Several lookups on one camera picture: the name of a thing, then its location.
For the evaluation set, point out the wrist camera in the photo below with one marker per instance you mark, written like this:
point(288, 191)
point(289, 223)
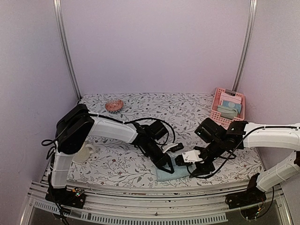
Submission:
point(188, 158)
point(172, 147)

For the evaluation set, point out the blue rolled towel in basket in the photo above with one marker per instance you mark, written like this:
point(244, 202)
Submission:
point(229, 104)

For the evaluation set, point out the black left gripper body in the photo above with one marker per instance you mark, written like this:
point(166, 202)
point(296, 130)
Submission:
point(153, 156)

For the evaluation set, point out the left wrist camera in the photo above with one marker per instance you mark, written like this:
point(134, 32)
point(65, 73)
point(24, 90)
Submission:
point(172, 147)

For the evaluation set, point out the left aluminium corner post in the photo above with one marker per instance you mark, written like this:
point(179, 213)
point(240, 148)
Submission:
point(65, 47)

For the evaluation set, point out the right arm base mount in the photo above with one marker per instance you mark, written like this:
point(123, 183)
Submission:
point(244, 198)

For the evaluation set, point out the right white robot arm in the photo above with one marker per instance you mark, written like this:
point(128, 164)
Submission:
point(280, 140)

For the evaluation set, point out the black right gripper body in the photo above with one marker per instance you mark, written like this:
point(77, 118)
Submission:
point(215, 148)

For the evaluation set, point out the green panda towel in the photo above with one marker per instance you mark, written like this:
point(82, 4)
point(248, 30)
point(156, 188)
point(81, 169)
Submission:
point(227, 112)

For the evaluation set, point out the right aluminium corner post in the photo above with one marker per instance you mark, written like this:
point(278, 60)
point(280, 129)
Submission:
point(246, 44)

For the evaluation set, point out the aluminium front rail frame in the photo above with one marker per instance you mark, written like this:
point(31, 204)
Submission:
point(202, 205)

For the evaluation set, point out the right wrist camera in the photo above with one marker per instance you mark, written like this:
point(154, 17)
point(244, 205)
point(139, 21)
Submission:
point(188, 158)

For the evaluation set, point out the pink rolled towel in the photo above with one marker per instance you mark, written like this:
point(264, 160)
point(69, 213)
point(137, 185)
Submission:
point(226, 97)

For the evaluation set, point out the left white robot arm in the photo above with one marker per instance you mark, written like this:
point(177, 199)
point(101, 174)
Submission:
point(79, 123)

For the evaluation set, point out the cream ceramic mug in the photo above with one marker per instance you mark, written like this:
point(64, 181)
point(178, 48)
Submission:
point(84, 153)

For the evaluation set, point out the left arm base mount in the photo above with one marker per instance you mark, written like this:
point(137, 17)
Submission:
point(73, 198)

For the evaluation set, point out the pink plastic basket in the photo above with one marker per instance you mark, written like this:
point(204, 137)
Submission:
point(216, 116)

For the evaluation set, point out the light blue towel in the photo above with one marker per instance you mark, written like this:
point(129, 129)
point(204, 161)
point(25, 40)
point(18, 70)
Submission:
point(179, 172)

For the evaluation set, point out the aluminium corner post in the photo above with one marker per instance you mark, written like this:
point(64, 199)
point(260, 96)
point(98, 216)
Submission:
point(65, 47)
point(246, 44)

